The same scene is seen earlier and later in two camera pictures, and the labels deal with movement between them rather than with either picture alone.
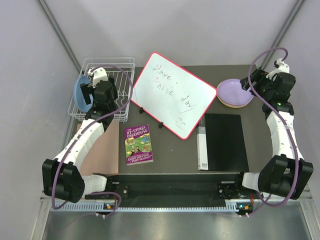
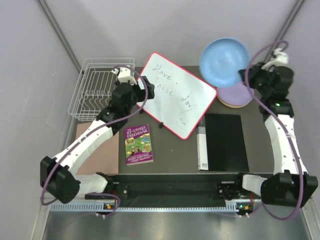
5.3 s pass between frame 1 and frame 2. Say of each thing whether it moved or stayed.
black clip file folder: stayed
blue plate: moved
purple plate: stayed
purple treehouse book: stayed
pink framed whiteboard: stayed
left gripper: moved
